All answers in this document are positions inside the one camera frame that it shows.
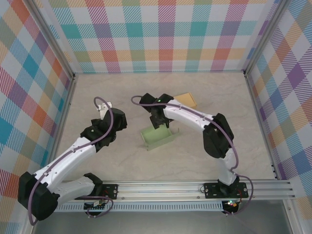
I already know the green paper box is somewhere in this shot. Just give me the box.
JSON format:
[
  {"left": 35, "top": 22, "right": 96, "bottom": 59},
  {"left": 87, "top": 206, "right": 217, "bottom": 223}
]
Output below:
[{"left": 140, "top": 125, "right": 181, "bottom": 152}]

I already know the orange paper box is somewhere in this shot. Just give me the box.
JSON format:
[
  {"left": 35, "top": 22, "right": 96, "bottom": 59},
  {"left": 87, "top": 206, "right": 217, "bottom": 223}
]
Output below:
[{"left": 173, "top": 92, "right": 197, "bottom": 109}]

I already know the small left circuit board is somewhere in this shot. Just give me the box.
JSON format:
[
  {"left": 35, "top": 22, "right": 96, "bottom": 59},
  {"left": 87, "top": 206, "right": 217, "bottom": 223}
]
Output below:
[{"left": 84, "top": 201, "right": 107, "bottom": 211}]

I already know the small circuit board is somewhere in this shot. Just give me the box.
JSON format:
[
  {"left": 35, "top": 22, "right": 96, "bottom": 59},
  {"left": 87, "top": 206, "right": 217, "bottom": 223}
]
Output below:
[
  {"left": 224, "top": 199, "right": 239, "bottom": 209},
  {"left": 84, "top": 201, "right": 107, "bottom": 211}
]

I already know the grey metal panel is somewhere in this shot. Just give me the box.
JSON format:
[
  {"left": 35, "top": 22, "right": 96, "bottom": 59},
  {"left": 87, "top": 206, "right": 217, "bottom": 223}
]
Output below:
[{"left": 31, "top": 211, "right": 293, "bottom": 234}]

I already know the small right circuit board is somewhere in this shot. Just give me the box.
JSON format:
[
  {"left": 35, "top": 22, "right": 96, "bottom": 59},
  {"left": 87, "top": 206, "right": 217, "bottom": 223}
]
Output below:
[{"left": 224, "top": 199, "right": 239, "bottom": 209}]

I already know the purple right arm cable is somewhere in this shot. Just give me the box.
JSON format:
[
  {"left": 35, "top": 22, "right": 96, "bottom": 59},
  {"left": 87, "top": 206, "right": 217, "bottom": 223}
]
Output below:
[{"left": 131, "top": 95, "right": 254, "bottom": 216}]

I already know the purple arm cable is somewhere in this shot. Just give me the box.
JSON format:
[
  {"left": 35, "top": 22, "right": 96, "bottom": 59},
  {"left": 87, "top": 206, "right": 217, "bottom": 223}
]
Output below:
[
  {"left": 131, "top": 95, "right": 254, "bottom": 216},
  {"left": 28, "top": 97, "right": 115, "bottom": 226}
]

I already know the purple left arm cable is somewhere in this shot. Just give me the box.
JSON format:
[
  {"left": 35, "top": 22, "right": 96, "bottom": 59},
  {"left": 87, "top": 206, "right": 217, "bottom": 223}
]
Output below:
[{"left": 28, "top": 97, "right": 115, "bottom": 226}]

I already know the aluminium side floor rail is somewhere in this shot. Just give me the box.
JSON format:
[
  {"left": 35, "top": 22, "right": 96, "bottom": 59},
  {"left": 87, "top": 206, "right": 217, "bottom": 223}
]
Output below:
[
  {"left": 243, "top": 70, "right": 281, "bottom": 181},
  {"left": 41, "top": 74, "right": 78, "bottom": 176}
]

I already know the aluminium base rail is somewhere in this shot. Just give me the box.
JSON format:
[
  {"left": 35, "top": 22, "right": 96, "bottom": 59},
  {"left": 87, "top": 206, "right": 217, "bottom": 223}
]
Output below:
[{"left": 56, "top": 179, "right": 296, "bottom": 202}]

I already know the perforated grey cable tray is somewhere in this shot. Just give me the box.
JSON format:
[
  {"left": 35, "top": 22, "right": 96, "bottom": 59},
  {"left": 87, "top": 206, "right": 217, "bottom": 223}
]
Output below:
[{"left": 52, "top": 201, "right": 224, "bottom": 212}]

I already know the aluminium frame post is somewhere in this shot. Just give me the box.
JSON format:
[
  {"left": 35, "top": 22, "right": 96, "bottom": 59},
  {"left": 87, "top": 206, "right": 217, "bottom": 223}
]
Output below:
[
  {"left": 243, "top": 0, "right": 292, "bottom": 78},
  {"left": 28, "top": 0, "right": 78, "bottom": 81}
]

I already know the aluminium front post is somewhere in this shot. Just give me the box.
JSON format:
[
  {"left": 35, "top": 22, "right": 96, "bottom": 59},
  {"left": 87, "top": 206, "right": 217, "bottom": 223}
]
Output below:
[
  {"left": 284, "top": 199, "right": 305, "bottom": 234},
  {"left": 21, "top": 214, "right": 39, "bottom": 234}
]

